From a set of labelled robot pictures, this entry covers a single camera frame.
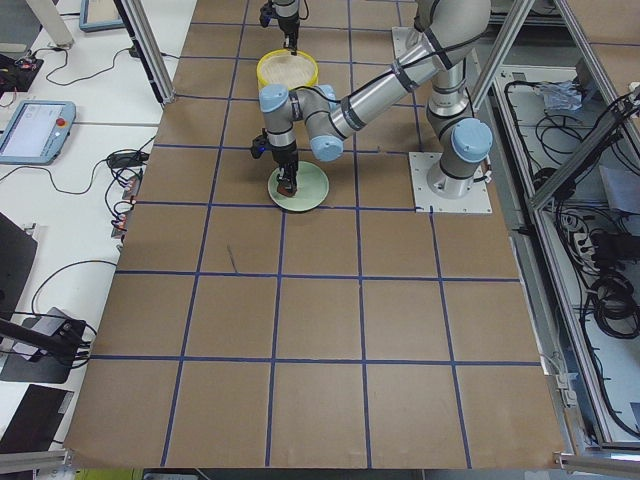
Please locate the black power adapter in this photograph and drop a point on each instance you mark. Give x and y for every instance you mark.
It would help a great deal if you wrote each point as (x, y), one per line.
(127, 159)

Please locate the light green plate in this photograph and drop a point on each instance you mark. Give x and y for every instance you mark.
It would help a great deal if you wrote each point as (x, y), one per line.
(312, 188)

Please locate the yellow steamer layer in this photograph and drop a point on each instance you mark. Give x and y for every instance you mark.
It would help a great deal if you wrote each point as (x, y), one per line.
(283, 67)

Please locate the blue teach pendant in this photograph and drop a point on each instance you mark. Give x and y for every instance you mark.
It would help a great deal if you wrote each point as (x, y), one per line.
(99, 15)
(37, 132)

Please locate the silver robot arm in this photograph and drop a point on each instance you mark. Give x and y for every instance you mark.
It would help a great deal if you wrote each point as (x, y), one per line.
(286, 8)
(444, 34)

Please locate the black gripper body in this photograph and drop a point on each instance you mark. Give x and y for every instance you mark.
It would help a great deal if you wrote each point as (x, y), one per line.
(287, 23)
(283, 156)

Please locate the aluminium frame post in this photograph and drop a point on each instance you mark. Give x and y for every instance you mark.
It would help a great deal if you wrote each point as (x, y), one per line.
(140, 32)

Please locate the brown bun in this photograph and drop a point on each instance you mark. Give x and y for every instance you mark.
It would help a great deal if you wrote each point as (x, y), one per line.
(287, 191)

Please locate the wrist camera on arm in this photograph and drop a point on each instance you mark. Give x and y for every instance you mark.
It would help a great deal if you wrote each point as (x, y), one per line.
(260, 144)
(266, 14)

